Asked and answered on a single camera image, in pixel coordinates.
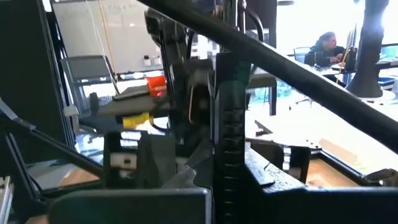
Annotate black slotted housing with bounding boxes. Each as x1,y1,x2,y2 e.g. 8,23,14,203
103,130,140,189

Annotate person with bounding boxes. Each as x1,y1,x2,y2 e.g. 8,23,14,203
303,30,347,68

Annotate orange device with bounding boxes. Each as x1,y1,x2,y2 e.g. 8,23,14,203
146,75,167,98

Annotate white wall board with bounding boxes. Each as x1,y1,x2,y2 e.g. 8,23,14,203
51,0,163,75

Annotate grey office chair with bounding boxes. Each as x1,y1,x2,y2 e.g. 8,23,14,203
60,55,121,116

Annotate black-handled pliers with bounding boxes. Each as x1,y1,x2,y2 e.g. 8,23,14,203
213,52,251,224

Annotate thick black bar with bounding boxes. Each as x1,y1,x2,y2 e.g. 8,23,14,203
136,0,398,154

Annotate yellow tag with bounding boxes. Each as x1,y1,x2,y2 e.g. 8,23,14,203
122,112,154,129

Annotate black aluminium frame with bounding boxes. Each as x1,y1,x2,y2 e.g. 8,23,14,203
0,0,374,223

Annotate black pedestal column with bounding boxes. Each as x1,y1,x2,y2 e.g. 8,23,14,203
346,0,390,99

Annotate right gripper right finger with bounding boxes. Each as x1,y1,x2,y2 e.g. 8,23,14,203
244,143,398,224

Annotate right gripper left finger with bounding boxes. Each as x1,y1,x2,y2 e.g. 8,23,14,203
48,145,216,224

